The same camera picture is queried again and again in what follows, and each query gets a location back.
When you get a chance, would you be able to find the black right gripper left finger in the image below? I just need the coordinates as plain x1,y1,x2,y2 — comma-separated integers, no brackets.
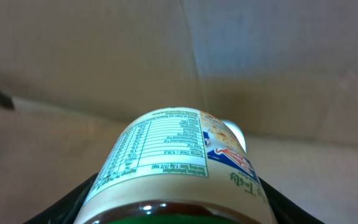
24,173,98,224

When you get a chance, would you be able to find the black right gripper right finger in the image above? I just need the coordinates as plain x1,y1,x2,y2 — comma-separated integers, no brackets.
259,178,324,224

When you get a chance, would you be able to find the grey tape roll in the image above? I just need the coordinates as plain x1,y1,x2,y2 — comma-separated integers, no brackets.
75,107,277,223

